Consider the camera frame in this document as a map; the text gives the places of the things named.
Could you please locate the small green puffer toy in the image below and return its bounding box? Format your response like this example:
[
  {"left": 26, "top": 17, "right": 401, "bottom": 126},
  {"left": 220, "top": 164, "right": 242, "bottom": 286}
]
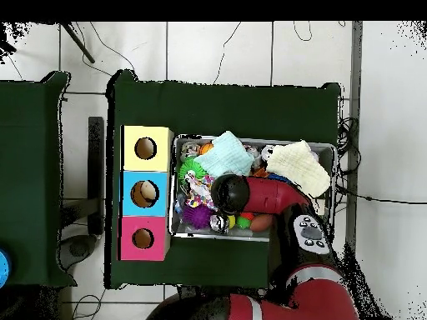
[{"left": 178, "top": 156, "right": 208, "bottom": 183}]

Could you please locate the dark green table cloth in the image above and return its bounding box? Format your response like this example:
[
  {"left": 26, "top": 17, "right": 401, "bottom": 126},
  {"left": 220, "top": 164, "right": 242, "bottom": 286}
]
[{"left": 104, "top": 68, "right": 342, "bottom": 298}]

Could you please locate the mint green knitted cloth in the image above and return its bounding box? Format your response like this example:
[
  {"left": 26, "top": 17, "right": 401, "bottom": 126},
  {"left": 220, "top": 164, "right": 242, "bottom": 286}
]
[{"left": 193, "top": 130, "right": 256, "bottom": 179}]

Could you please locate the black and silver drink can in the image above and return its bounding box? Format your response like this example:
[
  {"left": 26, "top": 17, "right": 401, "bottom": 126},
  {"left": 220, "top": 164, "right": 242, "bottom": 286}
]
[{"left": 208, "top": 213, "right": 230, "bottom": 234}]

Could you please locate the grey stand foot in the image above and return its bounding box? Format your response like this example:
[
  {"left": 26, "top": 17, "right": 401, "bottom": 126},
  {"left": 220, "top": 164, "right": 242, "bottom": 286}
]
[{"left": 58, "top": 233, "right": 98, "bottom": 271}]

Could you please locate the dark green side cloth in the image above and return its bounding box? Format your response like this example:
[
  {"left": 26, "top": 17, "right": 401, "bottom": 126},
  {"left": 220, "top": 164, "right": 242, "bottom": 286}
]
[{"left": 0, "top": 70, "right": 78, "bottom": 289}]

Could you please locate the black tripod leg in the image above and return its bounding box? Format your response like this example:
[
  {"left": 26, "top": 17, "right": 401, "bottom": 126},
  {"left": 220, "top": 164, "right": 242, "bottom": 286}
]
[{"left": 61, "top": 22, "right": 96, "bottom": 64}]

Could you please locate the clear plastic packet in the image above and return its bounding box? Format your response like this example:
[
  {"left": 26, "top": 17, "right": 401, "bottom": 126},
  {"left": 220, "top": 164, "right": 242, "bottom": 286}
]
[{"left": 173, "top": 192, "right": 187, "bottom": 215}]

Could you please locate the black upright panel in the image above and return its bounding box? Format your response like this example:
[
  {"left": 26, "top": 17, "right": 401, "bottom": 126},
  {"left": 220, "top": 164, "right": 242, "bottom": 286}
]
[{"left": 87, "top": 116, "right": 105, "bottom": 236}]

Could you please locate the silver wire mesh bin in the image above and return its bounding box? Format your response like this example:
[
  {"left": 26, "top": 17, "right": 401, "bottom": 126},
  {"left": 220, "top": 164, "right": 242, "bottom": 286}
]
[{"left": 169, "top": 133, "right": 337, "bottom": 245}]

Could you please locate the black cable bundle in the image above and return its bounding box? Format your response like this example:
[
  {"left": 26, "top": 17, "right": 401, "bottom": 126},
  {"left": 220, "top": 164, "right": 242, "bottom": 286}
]
[{"left": 334, "top": 116, "right": 363, "bottom": 176}]

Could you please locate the cream knitted cloth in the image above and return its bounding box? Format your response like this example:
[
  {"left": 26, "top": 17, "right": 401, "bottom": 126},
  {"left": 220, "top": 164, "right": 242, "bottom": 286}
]
[{"left": 265, "top": 139, "right": 331, "bottom": 198}]

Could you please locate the wooden box with three holes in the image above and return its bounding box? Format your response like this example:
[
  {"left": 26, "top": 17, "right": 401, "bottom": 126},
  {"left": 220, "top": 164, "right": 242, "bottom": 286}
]
[{"left": 118, "top": 124, "right": 175, "bottom": 262}]

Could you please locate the blue round object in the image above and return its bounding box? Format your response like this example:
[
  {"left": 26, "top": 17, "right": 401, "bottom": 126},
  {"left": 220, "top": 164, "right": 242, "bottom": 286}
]
[{"left": 0, "top": 248, "right": 12, "bottom": 289}]

